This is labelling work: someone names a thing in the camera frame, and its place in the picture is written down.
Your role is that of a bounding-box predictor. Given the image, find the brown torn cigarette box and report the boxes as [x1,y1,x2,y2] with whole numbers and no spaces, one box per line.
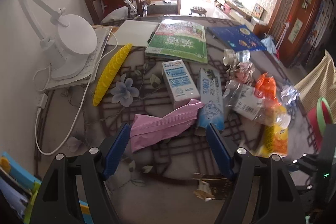
[193,173,233,202]

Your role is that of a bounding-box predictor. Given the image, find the pink paper wrapper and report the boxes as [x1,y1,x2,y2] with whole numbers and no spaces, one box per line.
[130,99,204,152]

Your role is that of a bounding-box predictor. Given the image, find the red bin with green rim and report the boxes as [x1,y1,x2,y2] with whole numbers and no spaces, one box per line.
[307,97,334,151]

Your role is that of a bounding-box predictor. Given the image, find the yellow orange snack bag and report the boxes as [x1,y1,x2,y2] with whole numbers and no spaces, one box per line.
[252,105,289,159]

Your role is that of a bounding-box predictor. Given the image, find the blue yellow toy bin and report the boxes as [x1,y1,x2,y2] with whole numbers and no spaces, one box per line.
[0,151,93,224]

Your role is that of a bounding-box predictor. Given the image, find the yellow textured banana-shaped object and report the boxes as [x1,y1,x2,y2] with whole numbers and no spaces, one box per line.
[93,43,133,106]

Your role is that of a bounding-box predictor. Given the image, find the light blue flattened carton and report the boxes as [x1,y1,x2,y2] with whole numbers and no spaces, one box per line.
[194,68,224,136]

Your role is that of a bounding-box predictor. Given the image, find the crumpled silver blue wrapper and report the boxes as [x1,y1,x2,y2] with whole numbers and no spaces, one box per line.
[280,85,300,106]

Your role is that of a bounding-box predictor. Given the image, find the white blue milk carton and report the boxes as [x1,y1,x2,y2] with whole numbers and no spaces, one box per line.
[162,60,200,109]

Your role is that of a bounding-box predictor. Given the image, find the beige checkered cloth on chair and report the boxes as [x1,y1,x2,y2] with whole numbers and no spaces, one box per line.
[294,51,336,123]

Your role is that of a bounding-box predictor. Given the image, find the white desk lamp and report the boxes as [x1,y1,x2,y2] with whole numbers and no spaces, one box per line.
[18,0,97,81]

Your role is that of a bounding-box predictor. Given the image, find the orange plastic bag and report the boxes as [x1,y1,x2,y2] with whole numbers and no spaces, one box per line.
[255,73,281,106]

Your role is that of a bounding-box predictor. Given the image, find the stack of papers under lamp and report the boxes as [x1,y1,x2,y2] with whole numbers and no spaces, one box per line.
[46,26,113,90]

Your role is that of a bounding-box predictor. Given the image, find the crumpled pink floral wrapper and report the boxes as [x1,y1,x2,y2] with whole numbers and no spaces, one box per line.
[227,61,255,85]

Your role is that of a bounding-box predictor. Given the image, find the white notebook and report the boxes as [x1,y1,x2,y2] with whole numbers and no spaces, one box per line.
[113,20,159,48]

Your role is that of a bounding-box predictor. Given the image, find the crushed clear plastic bottle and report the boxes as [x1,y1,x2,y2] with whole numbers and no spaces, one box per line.
[223,49,251,66]

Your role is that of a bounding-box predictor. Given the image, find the green cover book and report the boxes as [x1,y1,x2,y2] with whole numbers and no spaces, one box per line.
[145,19,208,64]

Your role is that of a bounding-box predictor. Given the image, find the light blue plastic bag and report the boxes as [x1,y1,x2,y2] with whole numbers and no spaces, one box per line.
[261,35,277,55]

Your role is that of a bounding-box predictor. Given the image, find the blue cover book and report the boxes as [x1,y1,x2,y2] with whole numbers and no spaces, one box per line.
[207,25,266,52]

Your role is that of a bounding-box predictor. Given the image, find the small round rolling stool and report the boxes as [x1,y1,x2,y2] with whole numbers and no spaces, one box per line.
[190,6,207,16]

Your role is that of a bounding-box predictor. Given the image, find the low tv cabinet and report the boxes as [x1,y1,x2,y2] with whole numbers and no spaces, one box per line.
[215,0,269,36]

